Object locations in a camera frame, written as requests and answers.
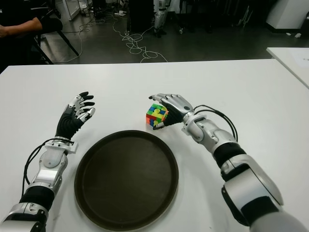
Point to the small white floor object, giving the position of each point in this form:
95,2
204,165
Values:
298,35

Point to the right silver black robot arm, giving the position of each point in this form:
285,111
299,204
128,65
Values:
251,176

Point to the white power strip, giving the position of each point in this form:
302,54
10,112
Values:
120,14

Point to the bystander bare forearm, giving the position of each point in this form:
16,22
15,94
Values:
24,26

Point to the multicoloured Rubik's cube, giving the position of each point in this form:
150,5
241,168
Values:
155,116

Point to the bystander black shirt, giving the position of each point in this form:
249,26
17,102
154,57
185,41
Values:
51,24

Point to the white standing humanoid robot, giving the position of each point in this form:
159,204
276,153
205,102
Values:
160,17

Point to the left silver black robot arm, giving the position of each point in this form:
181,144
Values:
46,175

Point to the black chair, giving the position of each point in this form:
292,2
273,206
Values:
70,46

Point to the folded metal stand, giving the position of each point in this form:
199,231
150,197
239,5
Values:
245,17

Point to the black monitor screen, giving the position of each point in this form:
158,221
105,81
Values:
141,14

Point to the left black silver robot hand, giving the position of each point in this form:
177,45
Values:
67,122

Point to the white machine housing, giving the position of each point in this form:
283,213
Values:
287,14

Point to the bystander hand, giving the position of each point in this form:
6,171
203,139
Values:
3,31

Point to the white side table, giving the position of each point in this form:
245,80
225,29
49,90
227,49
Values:
289,60

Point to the round dark brown tray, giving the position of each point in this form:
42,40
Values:
126,181

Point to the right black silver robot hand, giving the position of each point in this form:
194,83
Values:
177,108

